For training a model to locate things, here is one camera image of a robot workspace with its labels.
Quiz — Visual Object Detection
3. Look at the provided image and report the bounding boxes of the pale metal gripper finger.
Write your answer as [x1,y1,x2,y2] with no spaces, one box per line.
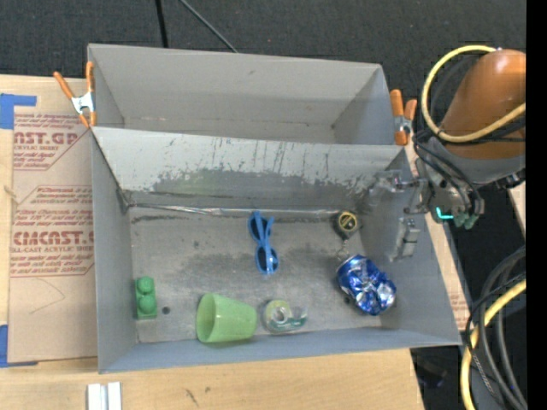
[367,170,415,208]
[387,215,423,263]

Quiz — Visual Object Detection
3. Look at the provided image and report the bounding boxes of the crushed blue can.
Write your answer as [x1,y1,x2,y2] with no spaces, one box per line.
[334,253,398,317]

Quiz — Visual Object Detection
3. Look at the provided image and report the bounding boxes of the blue sunglasses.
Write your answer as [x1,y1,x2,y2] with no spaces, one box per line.
[247,210,280,277]

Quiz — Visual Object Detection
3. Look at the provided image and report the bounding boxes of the green clear tape dispenser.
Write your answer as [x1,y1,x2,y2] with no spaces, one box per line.
[262,298,309,335]

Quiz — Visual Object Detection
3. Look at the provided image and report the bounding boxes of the grey metal bin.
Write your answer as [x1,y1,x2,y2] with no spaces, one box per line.
[86,43,465,375]

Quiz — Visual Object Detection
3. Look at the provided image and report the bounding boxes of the green plastic cup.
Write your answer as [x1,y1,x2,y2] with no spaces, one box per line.
[195,292,259,345]

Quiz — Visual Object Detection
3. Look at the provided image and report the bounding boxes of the green toy block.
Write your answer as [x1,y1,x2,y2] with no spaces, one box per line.
[134,275,159,321]

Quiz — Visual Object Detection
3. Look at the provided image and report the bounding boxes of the brown cardboard board red print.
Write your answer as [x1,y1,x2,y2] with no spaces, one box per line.
[0,73,100,365]

